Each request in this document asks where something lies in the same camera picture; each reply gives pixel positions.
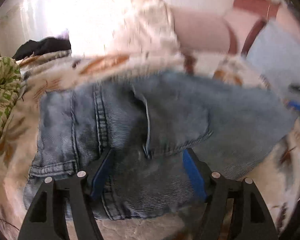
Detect light blue quilted pillow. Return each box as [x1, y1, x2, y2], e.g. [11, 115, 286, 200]
[246, 21, 300, 96]

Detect white patterned pillow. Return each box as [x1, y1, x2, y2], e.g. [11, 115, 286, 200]
[101, 0, 180, 54]

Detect pink round bolster cushion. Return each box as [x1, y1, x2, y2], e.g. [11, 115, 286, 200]
[171, 7, 238, 55]

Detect black garment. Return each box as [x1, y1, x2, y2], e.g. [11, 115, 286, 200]
[12, 37, 71, 61]

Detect pink maroon headboard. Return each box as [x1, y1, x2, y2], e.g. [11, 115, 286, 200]
[224, 0, 300, 55]

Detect blue denim jeans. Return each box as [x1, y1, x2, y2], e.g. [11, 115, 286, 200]
[24, 72, 296, 220]

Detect green white rolled quilt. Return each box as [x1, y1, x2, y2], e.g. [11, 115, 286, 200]
[0, 57, 21, 138]

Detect leaf pattern bed blanket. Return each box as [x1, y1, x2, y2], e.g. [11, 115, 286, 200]
[0, 53, 300, 239]

